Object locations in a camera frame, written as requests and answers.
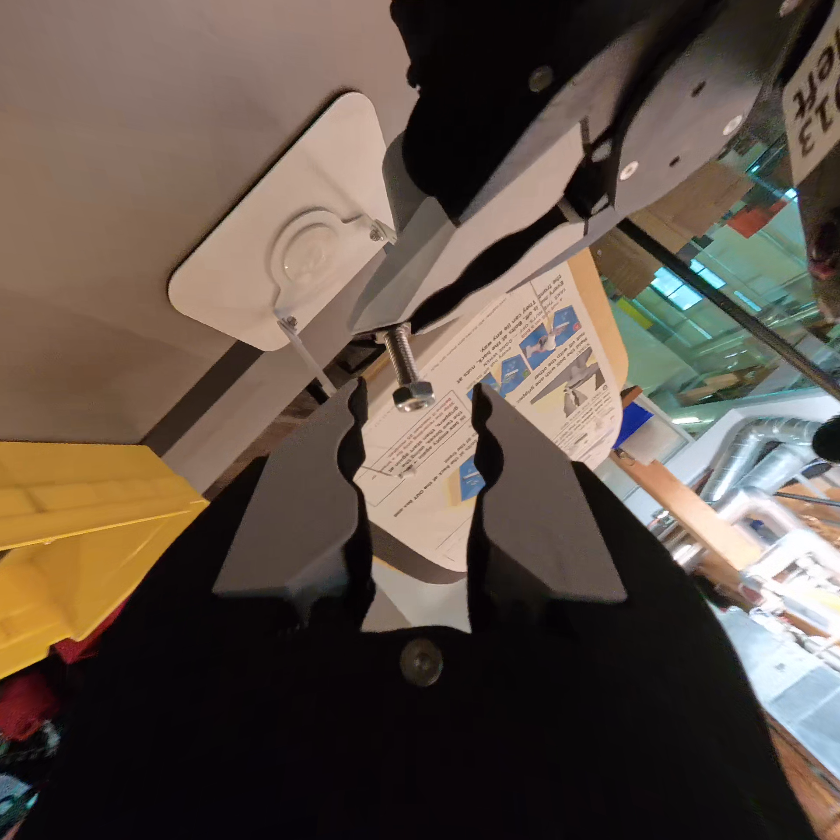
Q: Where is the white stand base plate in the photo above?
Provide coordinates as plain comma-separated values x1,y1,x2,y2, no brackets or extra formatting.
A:
167,92,398,352

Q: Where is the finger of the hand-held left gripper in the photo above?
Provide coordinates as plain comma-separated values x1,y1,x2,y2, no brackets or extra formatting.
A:
350,120,587,336
412,211,619,334

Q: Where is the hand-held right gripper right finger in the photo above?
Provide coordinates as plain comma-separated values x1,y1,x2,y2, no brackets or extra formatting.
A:
467,382,629,631

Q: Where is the clear stand bracket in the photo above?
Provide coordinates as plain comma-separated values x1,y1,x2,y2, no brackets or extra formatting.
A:
276,314,339,398
341,213,398,244

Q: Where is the silver hex bolt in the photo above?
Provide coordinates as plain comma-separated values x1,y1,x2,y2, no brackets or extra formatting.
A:
375,325,424,391

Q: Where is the yellow plastic bin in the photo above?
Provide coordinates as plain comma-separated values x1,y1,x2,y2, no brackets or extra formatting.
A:
0,441,210,680

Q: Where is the curved document stand board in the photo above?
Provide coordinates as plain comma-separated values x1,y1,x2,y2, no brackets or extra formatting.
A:
357,248,632,586

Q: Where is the printed instruction sheet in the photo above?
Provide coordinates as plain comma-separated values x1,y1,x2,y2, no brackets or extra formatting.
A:
357,266,624,572

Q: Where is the silver air duct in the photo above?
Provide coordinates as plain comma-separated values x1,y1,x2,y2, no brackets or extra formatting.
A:
696,416,828,519

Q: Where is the silver hex nut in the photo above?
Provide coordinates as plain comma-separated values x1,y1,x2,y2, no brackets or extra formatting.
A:
392,379,436,413

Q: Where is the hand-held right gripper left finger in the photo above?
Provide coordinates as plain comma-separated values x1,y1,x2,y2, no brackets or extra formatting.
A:
211,377,376,631

